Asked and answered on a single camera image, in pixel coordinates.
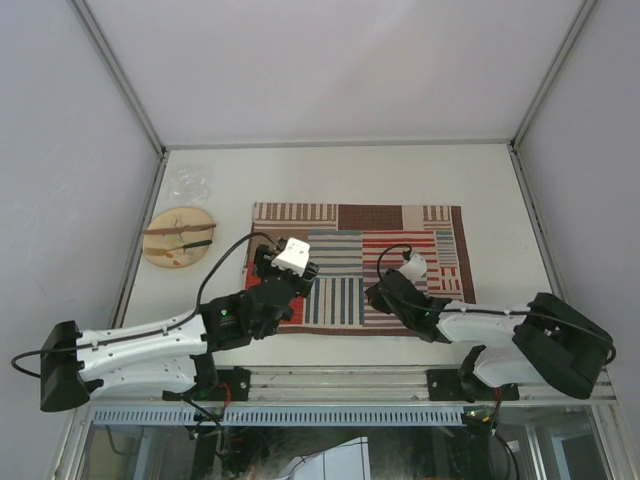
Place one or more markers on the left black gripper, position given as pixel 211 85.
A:
pixel 262 263

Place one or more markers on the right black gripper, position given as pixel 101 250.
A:
pixel 376 299

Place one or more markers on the patchwork striped placemat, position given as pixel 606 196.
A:
pixel 352 244

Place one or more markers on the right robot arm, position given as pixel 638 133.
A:
pixel 545 341

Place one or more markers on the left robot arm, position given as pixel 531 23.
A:
pixel 174 357

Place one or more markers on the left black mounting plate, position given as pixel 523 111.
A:
pixel 234 383

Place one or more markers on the black mounting plate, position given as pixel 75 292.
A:
pixel 234 383
pixel 444 385

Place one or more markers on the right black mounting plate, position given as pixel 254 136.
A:
pixel 444 385

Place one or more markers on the brown wooden knife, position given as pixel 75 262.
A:
pixel 179 229

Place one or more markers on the round wooden plate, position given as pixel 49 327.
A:
pixel 154 247

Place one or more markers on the clear glass cup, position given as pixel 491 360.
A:
pixel 190 186

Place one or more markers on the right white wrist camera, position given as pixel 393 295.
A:
pixel 415 268

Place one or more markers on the aluminium front rail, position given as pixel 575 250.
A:
pixel 357 384

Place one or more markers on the dark handled fork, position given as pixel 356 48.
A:
pixel 191 245

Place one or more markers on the perforated blue cable tray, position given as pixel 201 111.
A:
pixel 283 416

